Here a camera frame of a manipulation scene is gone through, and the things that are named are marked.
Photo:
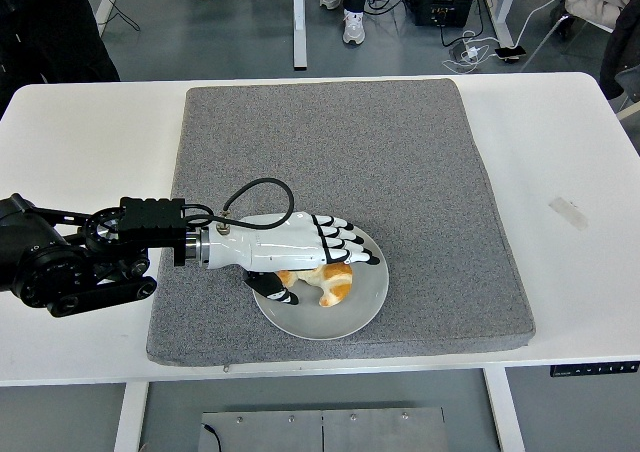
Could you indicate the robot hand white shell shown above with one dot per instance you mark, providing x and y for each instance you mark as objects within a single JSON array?
[{"x": 270, "y": 244}]

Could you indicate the golden croissant bread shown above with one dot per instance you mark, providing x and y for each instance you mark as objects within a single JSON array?
[{"x": 337, "y": 282}]

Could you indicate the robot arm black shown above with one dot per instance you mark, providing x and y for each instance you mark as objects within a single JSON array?
[{"x": 150, "y": 219}]

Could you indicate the pale grey round plate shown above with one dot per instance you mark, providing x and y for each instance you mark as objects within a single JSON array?
[{"x": 325, "y": 322}]

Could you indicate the grey metal plate with screws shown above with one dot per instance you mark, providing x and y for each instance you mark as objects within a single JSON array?
[{"x": 380, "y": 432}]

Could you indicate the grey speckled cushion mat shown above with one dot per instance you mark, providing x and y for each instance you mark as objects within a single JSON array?
[{"x": 350, "y": 147}]

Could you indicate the white table leg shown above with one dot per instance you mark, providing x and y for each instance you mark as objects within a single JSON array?
[
  {"x": 505, "y": 412},
  {"x": 130, "y": 417}
]

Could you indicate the white desk foot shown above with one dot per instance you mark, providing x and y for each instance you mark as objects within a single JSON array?
[{"x": 106, "y": 14}]

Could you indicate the translucent tape strip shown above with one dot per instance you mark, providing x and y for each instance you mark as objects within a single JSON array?
[{"x": 567, "y": 213}]

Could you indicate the smartphone on floor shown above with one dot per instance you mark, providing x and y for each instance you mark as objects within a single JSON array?
[{"x": 510, "y": 53}]

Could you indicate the white slanted desk leg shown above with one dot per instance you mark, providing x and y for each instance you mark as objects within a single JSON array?
[{"x": 502, "y": 22}]

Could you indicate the black table control panel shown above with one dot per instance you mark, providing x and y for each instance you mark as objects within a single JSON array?
[{"x": 595, "y": 369}]

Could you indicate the grey chair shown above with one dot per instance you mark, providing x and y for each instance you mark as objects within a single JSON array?
[{"x": 631, "y": 89}]

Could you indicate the black jacket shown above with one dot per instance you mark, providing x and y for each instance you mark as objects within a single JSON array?
[{"x": 620, "y": 47}]

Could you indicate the white desk post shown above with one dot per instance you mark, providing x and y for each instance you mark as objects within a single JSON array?
[{"x": 299, "y": 22}]

